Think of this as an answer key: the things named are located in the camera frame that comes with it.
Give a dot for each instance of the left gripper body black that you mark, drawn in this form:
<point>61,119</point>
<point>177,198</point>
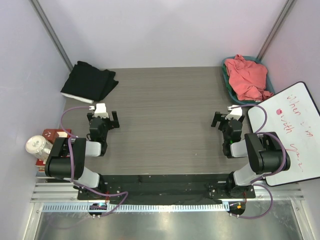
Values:
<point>107,125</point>

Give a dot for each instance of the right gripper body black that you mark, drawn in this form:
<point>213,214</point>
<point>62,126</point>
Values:
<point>223,126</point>

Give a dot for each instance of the red t shirt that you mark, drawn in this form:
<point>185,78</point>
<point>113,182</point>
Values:
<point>247,79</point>

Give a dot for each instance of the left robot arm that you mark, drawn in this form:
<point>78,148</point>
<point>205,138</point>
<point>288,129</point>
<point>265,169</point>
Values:
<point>67,157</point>

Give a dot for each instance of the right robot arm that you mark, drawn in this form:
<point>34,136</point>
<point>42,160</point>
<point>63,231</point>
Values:
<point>266,156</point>

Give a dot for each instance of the stack of books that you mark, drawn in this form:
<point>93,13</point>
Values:
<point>40,164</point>

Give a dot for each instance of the green t shirt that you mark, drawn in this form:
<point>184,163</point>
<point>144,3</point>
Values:
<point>230,89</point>

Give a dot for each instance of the white folded t shirt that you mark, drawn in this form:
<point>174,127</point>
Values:
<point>78,98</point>

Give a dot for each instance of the black folded t shirt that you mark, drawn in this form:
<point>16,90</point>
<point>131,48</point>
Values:
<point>88,82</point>

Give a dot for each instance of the small red box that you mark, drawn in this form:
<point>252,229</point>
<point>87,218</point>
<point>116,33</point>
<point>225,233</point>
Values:
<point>50,135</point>

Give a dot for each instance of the white whiteboard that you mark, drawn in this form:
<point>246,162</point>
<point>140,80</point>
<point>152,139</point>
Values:
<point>294,117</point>

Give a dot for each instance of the clear plastic jar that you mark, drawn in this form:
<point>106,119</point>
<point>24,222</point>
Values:
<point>39,147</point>

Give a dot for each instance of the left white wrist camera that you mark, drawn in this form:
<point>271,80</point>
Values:
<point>101,111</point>

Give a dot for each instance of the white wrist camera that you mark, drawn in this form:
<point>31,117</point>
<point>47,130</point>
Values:
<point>101,111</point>
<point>234,112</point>

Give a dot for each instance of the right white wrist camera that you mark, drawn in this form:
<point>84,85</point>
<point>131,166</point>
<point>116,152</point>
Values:
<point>234,112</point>

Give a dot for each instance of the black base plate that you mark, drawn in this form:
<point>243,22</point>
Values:
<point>208,186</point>

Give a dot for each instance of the aluminium rail frame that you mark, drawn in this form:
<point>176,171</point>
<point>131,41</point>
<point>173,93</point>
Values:
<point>279,213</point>

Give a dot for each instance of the right aluminium corner post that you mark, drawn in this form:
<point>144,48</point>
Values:
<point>280,20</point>

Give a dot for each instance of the aluminium corner post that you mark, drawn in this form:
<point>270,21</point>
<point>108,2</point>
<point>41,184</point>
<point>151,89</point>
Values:
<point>280,20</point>
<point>51,32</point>

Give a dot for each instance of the left aluminium corner post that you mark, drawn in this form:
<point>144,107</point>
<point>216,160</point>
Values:
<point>51,32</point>

